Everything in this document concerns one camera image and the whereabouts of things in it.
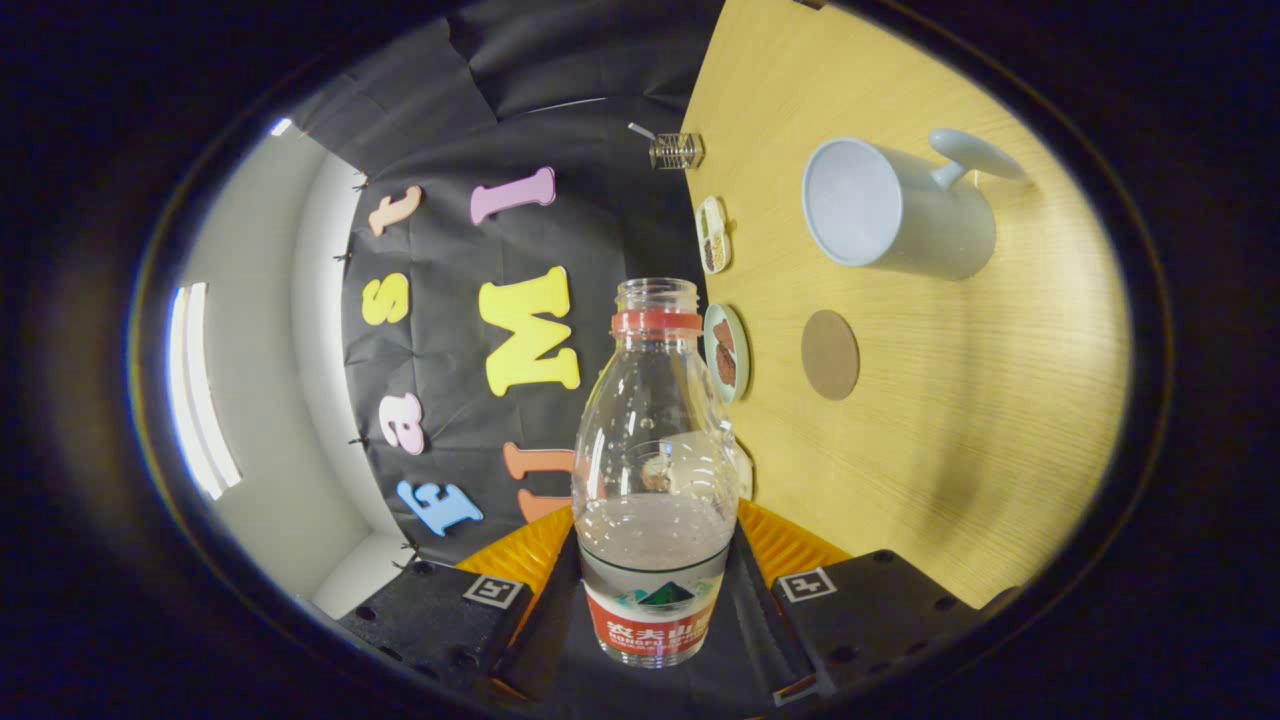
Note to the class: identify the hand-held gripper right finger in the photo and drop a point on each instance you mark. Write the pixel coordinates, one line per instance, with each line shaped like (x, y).
(880, 612)

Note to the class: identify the clear plastic juice bottle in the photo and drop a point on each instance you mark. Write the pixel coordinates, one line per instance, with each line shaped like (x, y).
(655, 420)

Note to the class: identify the black backdrop cloth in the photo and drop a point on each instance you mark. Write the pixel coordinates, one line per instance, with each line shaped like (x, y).
(600, 220)

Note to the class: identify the long ceiling light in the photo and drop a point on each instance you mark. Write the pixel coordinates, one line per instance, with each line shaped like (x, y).
(200, 400)

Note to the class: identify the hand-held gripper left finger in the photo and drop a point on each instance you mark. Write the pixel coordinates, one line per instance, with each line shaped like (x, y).
(430, 612)

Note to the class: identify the wooden table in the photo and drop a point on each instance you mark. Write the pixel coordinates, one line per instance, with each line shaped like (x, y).
(980, 420)

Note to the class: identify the pale green round plate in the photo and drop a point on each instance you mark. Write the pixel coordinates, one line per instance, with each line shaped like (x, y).
(709, 350)

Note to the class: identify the brown round coaster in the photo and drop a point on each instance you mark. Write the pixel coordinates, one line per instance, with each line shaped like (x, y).
(830, 355)

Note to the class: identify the light blue cup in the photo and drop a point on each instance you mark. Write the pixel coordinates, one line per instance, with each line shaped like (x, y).
(930, 225)

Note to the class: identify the white toaster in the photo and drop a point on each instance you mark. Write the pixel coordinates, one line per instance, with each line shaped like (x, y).
(744, 475)

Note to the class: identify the brown meat piece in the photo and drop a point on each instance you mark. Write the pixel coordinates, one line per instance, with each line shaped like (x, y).
(727, 368)
(724, 335)

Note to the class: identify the small white oval dish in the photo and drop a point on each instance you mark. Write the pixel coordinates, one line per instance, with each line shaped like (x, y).
(713, 235)

